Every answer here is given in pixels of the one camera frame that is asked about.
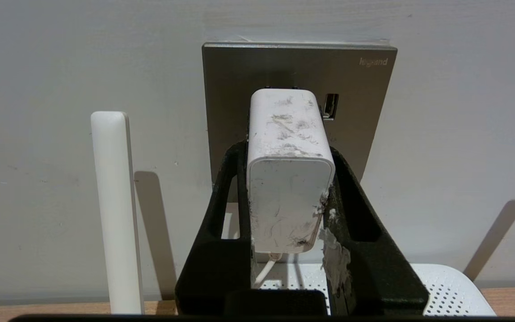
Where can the grey wall socket plate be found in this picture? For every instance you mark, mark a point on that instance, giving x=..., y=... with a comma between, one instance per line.
x=239, y=89

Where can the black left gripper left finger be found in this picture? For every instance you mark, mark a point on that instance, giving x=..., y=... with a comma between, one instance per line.
x=215, y=268

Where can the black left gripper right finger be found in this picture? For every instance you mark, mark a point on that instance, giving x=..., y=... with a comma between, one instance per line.
x=373, y=277

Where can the white router with antennas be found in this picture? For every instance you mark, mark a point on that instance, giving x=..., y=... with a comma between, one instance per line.
x=116, y=201

